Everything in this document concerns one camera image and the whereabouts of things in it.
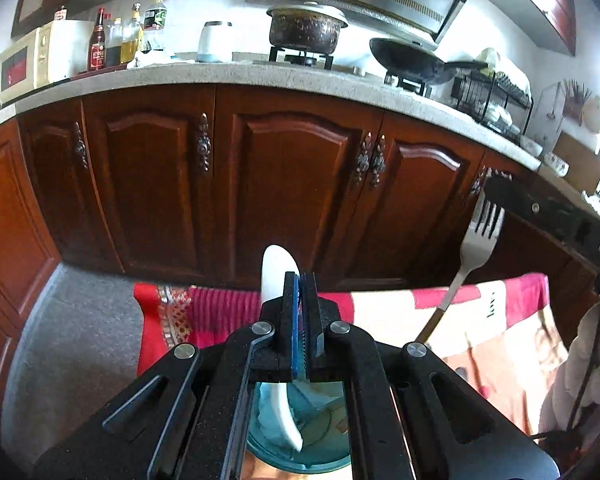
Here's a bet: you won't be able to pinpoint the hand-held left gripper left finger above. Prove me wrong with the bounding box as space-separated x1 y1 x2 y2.
32 271 301 480

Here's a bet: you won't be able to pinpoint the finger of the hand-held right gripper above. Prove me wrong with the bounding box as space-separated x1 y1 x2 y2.
482 174 572 242

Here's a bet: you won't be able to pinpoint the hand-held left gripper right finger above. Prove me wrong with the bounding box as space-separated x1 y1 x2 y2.
301 273 561 480

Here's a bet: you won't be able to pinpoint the white spoon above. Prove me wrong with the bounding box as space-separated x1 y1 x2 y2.
261 244 306 453

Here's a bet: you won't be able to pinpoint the metal fork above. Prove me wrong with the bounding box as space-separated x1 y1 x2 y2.
414 195 505 345

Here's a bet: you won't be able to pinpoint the teal utensil container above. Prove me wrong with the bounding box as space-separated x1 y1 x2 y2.
245 380 352 473

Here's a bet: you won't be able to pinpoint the person's right hand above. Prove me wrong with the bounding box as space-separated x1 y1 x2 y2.
539 302 600 441

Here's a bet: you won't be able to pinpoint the wooden cutting board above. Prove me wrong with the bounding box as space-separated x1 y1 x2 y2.
552 132 600 192

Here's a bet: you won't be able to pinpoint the cream jug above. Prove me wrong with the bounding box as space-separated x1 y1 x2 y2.
582 95 600 134

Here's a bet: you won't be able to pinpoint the chopstick holder with chopsticks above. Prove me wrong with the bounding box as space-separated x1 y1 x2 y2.
561 79 592 122

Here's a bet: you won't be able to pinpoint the wooden base cabinets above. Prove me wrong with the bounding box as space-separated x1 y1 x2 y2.
0 82 600 411

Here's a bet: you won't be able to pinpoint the red and cream printed blanket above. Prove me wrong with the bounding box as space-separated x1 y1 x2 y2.
132 272 571 436

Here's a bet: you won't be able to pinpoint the black gas burner stand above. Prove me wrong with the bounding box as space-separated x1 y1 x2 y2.
269 46 335 71
384 72 432 97

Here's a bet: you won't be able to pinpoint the black wok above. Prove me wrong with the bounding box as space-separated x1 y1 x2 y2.
369 37 488 86

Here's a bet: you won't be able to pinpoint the grey stone countertop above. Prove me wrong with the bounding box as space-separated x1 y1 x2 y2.
0 60 543 171

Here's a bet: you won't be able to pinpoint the dark cooking pot with lid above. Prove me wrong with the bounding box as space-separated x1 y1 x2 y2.
266 2 349 56

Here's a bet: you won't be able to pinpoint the white canister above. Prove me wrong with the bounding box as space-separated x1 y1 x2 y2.
197 21 235 63

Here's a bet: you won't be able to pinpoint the crumpled white plastic bag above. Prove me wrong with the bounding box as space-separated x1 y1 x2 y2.
127 49 182 69

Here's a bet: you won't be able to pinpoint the yellow oil bottle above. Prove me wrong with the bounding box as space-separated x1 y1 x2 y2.
121 4 144 64

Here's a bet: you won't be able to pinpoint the dark soy sauce bottle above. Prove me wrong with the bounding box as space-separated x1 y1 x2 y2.
105 17 124 67

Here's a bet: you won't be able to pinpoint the clear bottle with yellow cap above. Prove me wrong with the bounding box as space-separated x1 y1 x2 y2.
144 0 169 54

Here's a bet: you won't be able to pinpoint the brown bottle with red label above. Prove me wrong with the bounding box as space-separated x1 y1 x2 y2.
87 7 109 72

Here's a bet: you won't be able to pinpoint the cream microwave oven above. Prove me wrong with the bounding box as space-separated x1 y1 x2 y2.
0 20 96 107

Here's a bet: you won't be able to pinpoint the black wire dish rack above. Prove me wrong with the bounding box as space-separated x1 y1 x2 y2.
450 67 535 137

